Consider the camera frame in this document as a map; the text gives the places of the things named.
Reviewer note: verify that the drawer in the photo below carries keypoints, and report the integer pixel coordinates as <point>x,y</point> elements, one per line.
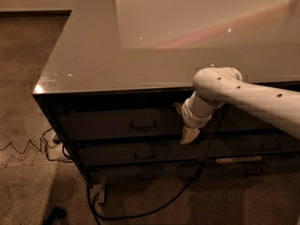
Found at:
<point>136,152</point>
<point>252,145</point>
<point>146,172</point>
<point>80,126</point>
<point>237,120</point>

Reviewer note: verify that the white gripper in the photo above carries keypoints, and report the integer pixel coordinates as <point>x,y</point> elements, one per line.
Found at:
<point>192,118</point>

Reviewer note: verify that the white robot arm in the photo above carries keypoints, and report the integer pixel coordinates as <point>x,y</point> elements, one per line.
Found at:
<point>216,86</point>

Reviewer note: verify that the dark cabinet with glossy top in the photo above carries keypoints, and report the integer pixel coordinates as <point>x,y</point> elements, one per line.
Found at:
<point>143,54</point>

